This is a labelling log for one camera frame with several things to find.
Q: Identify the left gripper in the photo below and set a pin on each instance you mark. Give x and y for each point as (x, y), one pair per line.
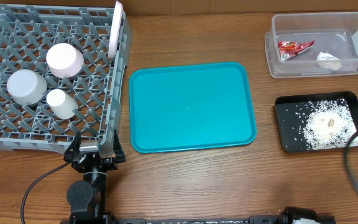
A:
(113, 163)

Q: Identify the cream cup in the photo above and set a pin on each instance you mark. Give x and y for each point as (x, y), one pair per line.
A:
(61, 103)

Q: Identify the grey-green bowl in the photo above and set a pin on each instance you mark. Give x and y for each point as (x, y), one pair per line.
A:
(26, 87)

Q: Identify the small pink bowl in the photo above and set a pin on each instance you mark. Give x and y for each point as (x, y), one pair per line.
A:
(64, 61)

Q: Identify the large white plate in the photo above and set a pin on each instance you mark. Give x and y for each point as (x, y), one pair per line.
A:
(115, 29)

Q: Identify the red snack wrapper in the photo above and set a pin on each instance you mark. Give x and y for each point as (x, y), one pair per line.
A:
(289, 49)

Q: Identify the white napkin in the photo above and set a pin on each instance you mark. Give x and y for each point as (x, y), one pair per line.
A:
(326, 60)

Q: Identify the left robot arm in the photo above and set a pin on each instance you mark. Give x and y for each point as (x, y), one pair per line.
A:
(87, 197)

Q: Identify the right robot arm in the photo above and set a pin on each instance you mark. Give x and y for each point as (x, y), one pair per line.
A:
(295, 215)

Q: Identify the grey dish rack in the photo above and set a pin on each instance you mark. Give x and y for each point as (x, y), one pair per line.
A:
(27, 32)

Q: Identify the teal serving tray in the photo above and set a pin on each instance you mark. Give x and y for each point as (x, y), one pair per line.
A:
(191, 107)

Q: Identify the spilled rice grains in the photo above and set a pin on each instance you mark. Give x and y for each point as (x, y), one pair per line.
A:
(319, 125)

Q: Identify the clear plastic bin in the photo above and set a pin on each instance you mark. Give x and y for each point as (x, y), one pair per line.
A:
(335, 33)

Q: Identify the black tray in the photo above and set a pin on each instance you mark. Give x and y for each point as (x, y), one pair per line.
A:
(283, 101)

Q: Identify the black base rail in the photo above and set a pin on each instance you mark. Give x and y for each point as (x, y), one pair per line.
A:
(269, 219)

